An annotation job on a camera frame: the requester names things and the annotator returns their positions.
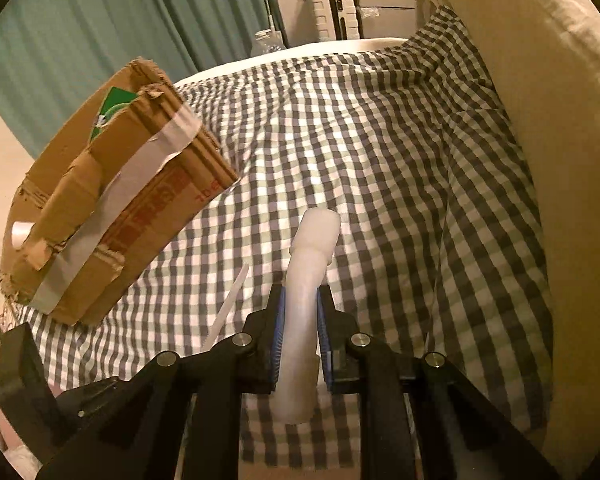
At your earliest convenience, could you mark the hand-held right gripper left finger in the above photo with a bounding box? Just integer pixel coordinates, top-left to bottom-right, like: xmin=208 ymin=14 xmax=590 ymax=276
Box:
xmin=35 ymin=284 xmax=287 ymax=480

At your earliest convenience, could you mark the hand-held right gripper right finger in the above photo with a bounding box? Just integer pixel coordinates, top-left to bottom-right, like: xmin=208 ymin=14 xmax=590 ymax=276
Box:
xmin=316 ymin=286 xmax=561 ymax=480

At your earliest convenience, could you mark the translucent white plastic tube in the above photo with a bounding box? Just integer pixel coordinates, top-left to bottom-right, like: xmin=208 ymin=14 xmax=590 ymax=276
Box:
xmin=269 ymin=208 xmax=342 ymax=424

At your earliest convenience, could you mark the brown cardboard box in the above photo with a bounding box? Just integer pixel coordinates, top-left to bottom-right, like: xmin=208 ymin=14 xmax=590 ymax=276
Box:
xmin=0 ymin=58 xmax=239 ymax=327

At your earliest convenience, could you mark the green and white medicine box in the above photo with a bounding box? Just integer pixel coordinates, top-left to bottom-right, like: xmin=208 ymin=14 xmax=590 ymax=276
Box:
xmin=90 ymin=87 xmax=139 ymax=139

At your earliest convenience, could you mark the thin white plastic strip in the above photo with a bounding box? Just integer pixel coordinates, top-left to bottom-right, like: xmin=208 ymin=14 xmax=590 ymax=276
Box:
xmin=200 ymin=265 xmax=251 ymax=357

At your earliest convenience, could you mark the clear water bottle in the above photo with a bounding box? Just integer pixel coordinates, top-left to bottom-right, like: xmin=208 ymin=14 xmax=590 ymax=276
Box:
xmin=250 ymin=29 xmax=287 ymax=57

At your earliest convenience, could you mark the white suitcase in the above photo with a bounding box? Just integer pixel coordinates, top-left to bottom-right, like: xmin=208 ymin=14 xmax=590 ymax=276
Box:
xmin=307 ymin=0 xmax=364 ymax=44

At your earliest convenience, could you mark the beige pillow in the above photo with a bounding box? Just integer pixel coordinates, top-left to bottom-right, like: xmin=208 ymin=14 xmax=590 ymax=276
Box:
xmin=419 ymin=0 xmax=600 ymax=463

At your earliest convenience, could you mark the silver small fridge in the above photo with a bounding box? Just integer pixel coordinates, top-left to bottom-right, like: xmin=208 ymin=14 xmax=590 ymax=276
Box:
xmin=350 ymin=0 xmax=427 ymax=41

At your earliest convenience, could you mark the green curtain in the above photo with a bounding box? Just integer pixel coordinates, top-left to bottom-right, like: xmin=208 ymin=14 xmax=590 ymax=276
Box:
xmin=0 ymin=0 xmax=287 ymax=157

